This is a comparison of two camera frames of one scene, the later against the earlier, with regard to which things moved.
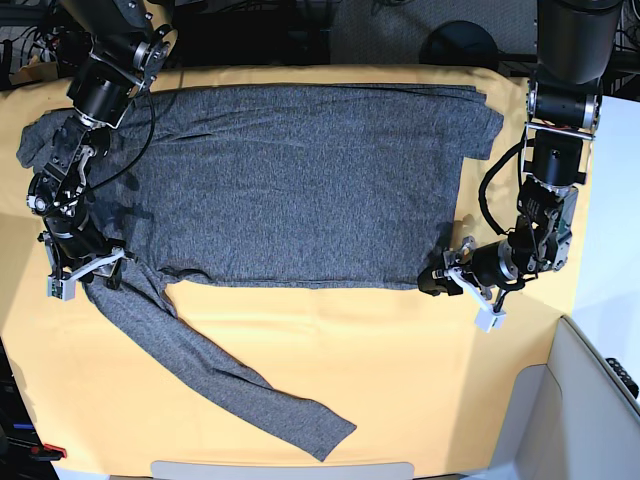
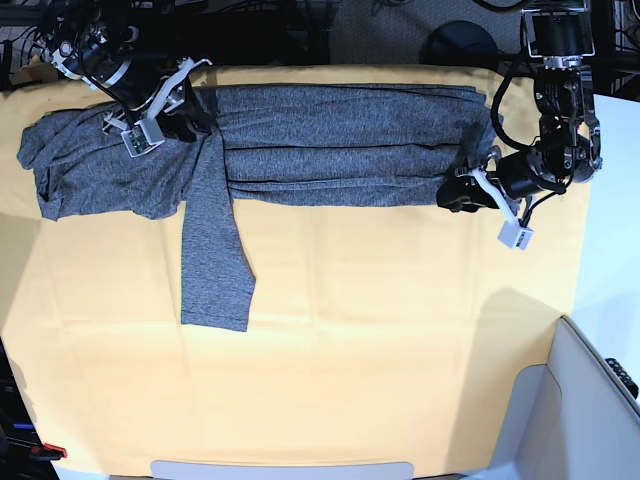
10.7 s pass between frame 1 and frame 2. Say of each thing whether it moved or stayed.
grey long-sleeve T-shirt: moved
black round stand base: stayed
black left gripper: moved
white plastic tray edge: stayed
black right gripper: moved
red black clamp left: stayed
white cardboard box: stayed
